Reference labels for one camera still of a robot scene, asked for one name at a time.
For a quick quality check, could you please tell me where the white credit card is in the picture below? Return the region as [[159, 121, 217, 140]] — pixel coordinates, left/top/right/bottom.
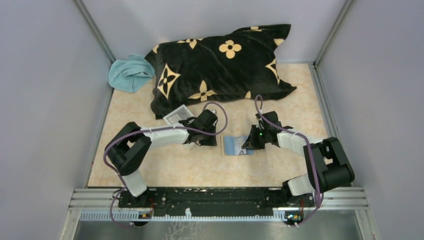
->
[[233, 136, 247, 156]]

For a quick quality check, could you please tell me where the beige card holder wallet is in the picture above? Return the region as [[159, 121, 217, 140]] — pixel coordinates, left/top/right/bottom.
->
[[220, 135, 255, 157]]

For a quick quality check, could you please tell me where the white plastic card box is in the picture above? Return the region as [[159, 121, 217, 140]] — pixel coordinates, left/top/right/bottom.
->
[[162, 104, 194, 125]]

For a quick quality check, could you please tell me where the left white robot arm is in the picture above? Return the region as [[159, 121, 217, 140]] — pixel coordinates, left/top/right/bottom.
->
[[103, 109, 218, 207]]

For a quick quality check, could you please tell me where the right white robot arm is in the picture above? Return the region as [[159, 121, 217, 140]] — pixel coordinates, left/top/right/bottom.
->
[[241, 111, 355, 206]]

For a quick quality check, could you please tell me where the black floral pillow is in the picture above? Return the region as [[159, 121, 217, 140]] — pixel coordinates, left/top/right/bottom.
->
[[145, 24, 296, 119]]

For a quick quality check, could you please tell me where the light blue cloth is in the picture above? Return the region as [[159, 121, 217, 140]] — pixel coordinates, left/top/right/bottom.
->
[[108, 54, 155, 94]]

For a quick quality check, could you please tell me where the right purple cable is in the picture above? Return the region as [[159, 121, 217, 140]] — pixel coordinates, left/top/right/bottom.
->
[[254, 95, 324, 227]]

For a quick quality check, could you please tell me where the purple cable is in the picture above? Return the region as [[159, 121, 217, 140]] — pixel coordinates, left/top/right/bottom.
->
[[103, 101, 229, 229], [254, 95, 324, 227]]

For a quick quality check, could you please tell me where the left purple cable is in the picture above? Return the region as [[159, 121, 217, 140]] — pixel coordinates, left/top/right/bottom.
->
[[103, 101, 229, 229]]

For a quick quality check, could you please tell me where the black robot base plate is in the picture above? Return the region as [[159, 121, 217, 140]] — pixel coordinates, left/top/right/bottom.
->
[[118, 187, 315, 217]]

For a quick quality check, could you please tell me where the aluminium frame rail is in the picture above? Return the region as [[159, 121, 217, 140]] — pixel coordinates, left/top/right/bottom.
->
[[67, 187, 369, 223]]

